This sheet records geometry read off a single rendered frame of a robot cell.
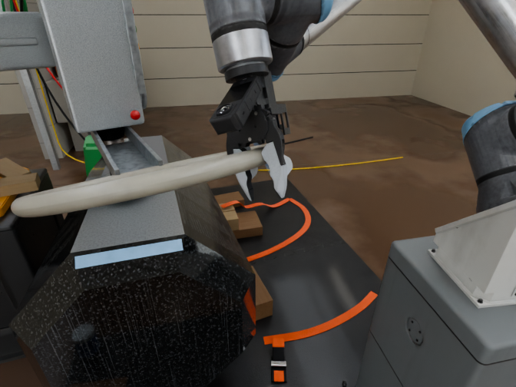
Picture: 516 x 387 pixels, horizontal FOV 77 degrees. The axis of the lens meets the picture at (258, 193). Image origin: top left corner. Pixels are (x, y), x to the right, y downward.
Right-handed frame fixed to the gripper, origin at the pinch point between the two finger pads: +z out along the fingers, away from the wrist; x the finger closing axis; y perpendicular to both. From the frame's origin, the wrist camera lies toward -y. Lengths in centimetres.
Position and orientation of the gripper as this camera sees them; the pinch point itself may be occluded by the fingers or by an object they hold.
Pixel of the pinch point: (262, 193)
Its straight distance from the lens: 53.3
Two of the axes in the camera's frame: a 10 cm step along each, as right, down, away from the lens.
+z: 1.9, 9.7, 1.6
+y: 5.0, -2.4, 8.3
